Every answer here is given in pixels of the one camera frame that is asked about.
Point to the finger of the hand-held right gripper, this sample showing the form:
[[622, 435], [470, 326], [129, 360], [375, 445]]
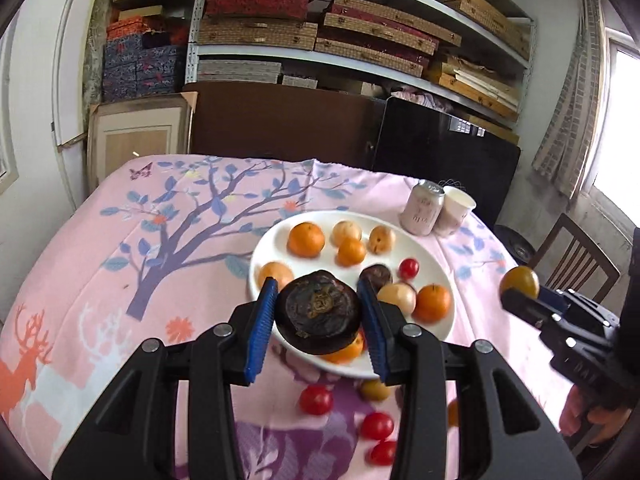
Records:
[[522, 305], [550, 297]]

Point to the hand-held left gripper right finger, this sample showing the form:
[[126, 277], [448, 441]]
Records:
[[372, 335]]

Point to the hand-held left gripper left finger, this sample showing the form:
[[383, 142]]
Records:
[[260, 330]]

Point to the yellow tomato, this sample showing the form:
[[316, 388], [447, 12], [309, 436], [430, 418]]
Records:
[[520, 280], [452, 412]]

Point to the small pale yellow fruit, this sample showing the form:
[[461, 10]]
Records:
[[375, 390]]

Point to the pale yellow round fruit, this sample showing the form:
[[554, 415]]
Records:
[[347, 231], [381, 239], [275, 275]]

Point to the large brown mangosteen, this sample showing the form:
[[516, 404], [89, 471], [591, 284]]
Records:
[[320, 310]]

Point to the small red tomato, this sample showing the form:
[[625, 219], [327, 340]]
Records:
[[376, 425], [409, 268], [382, 452], [316, 399]]

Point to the white plate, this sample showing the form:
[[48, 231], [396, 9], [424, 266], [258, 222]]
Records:
[[430, 267]]

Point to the medium orange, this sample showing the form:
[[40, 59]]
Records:
[[306, 240]]

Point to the person's right hand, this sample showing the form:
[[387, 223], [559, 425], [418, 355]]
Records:
[[572, 412]]

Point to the dark round stool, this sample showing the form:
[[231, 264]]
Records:
[[515, 247]]

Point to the dark mangosteen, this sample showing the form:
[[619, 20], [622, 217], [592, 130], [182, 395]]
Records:
[[376, 275]]

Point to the dark wooden chair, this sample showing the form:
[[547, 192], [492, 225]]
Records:
[[590, 245]]

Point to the small orange with green stem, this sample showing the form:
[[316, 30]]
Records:
[[433, 303]]

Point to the printed paper cup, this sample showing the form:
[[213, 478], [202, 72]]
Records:
[[457, 210]]

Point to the pale drink can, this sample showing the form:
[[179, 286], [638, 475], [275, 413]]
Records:
[[422, 210]]

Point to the pink deer print tablecloth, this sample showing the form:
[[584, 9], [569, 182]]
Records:
[[100, 270]]

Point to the bright window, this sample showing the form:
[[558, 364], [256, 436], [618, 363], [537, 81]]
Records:
[[625, 135]]

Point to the black glossy panel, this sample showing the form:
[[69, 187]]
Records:
[[425, 145]]

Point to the checked curtain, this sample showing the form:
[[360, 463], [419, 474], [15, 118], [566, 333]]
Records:
[[570, 110]]

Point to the brown wooden board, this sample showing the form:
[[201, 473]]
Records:
[[275, 120]]

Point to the stack of wooden boxes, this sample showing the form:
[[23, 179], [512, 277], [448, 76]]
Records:
[[475, 85]]

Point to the pink cloth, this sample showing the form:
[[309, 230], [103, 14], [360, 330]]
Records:
[[420, 97]]

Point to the light wooden framed panel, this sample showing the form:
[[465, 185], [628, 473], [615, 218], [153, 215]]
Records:
[[135, 135]]

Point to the stack of grey patterned boxes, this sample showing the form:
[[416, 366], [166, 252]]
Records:
[[235, 71]]

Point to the white metal shelf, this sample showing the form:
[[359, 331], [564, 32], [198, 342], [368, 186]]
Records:
[[191, 60]]

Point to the tall stack of patterned boxes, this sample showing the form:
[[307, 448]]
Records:
[[140, 75]]

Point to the white framed window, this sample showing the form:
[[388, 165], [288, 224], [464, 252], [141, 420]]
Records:
[[5, 172]]

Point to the white board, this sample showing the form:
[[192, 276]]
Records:
[[70, 85]]

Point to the grey marble slab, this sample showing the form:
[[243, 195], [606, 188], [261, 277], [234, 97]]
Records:
[[95, 60]]

